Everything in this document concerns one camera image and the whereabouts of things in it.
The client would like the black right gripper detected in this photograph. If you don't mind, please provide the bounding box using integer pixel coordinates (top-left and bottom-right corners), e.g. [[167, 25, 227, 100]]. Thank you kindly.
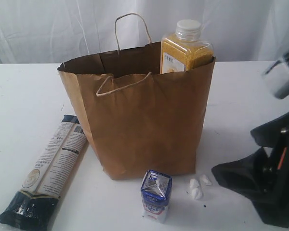
[[211, 113, 289, 227]]

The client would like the yellow millet plastic bottle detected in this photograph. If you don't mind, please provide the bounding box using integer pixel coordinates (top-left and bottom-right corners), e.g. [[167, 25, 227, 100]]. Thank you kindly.
[[160, 19, 213, 74]]

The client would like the large brown paper bag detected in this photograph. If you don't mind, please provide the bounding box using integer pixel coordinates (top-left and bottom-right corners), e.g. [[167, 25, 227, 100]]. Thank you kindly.
[[57, 13, 216, 180]]

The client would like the blue white milk carton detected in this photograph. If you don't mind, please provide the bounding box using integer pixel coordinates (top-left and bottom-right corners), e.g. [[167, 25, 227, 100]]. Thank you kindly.
[[140, 170, 172, 223]]

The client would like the long noodle package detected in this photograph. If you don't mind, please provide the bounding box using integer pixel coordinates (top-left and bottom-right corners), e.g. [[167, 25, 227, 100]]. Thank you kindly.
[[0, 115, 87, 231]]

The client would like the white curtain backdrop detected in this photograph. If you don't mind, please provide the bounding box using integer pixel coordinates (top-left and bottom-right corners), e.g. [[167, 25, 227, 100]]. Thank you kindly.
[[0, 0, 289, 64]]

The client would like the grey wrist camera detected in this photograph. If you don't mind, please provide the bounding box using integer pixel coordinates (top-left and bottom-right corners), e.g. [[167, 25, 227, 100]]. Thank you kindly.
[[262, 50, 289, 99]]

